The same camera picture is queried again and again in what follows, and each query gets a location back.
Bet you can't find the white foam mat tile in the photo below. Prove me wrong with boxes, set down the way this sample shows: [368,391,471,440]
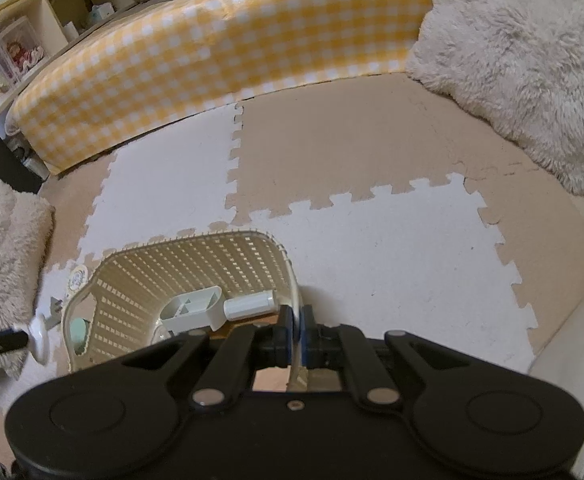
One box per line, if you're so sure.
[247,172,535,376]
[78,102,245,261]

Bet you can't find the beige foam mat tile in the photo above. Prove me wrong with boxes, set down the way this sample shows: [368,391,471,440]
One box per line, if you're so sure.
[464,159,584,362]
[224,72,473,226]
[39,152,118,272]

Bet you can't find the wooden shelf unit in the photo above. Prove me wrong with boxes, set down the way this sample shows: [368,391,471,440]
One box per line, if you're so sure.
[0,0,149,132]

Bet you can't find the dark storage box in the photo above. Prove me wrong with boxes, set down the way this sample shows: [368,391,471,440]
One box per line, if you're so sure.
[0,127,50,196]

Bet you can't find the cream woven plastic basket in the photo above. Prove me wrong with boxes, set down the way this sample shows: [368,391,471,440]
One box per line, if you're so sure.
[62,230,305,394]

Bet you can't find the white compartment tray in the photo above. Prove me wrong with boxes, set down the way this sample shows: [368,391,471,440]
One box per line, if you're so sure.
[159,285,225,334]

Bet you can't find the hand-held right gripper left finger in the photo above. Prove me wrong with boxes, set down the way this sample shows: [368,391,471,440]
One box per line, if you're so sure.
[122,305,295,407]

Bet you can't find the pale green round object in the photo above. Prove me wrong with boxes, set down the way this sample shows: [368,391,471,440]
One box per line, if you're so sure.
[70,317,91,357]

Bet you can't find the yellow checkered mattress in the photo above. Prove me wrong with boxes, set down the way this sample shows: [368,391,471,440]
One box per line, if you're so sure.
[9,0,446,177]

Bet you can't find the clear figurine display box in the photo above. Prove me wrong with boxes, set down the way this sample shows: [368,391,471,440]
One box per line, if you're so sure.
[0,16,46,111]

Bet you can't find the small white round object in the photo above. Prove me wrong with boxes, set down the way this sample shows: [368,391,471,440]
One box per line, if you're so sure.
[14,312,53,367]

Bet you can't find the white fluffy pillow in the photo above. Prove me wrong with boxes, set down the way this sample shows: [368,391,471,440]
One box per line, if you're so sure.
[405,0,584,196]
[0,162,55,379]

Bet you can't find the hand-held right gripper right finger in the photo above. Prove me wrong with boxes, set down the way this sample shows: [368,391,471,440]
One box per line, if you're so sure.
[301,306,469,407]

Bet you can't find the white plastic cylinder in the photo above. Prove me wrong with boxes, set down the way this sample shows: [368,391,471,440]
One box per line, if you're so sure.
[223,291,277,320]

